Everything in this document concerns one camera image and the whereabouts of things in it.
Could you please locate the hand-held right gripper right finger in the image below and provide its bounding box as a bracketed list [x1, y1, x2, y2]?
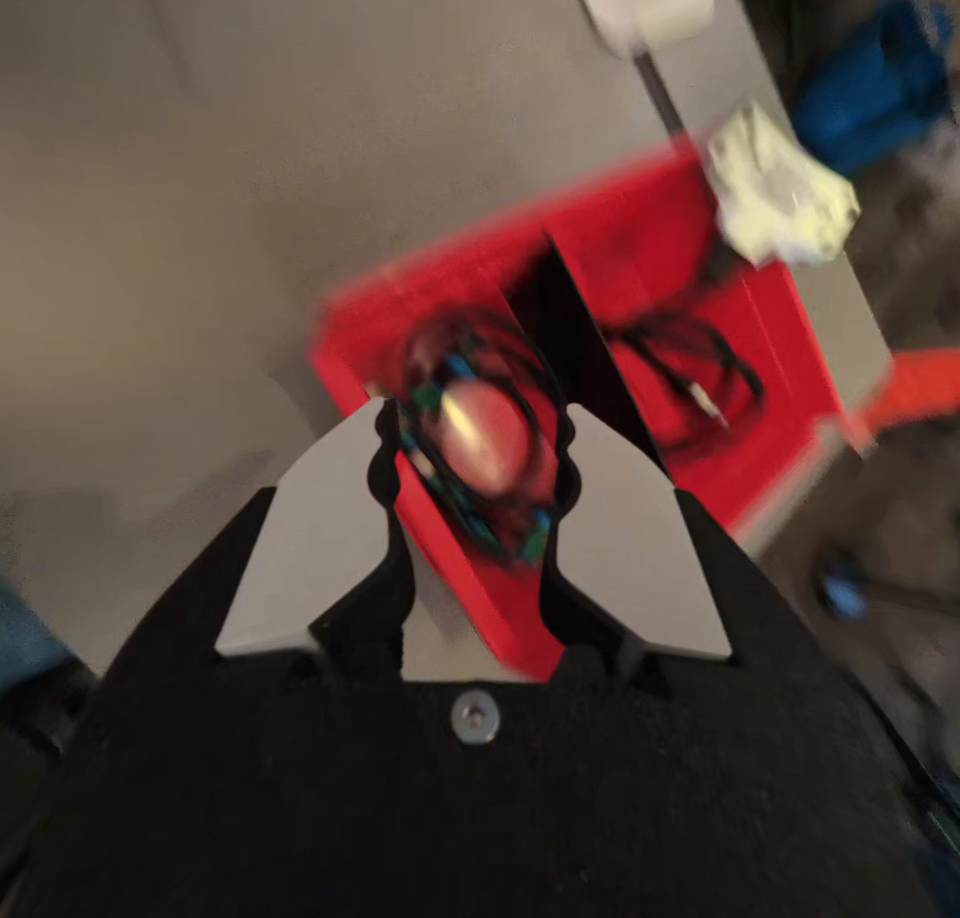
[540, 404, 733, 676]

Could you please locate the red plastic bin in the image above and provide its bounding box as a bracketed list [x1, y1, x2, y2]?
[308, 146, 849, 682]

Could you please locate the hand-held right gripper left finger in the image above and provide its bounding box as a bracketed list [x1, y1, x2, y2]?
[215, 397, 417, 667]

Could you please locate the black bin divider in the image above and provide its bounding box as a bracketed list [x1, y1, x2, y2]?
[503, 236, 664, 472]

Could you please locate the black braided cable green plug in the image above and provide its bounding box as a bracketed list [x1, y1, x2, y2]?
[390, 316, 568, 567]

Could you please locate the orange floor marker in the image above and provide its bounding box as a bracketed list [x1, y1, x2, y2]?
[858, 346, 960, 442]

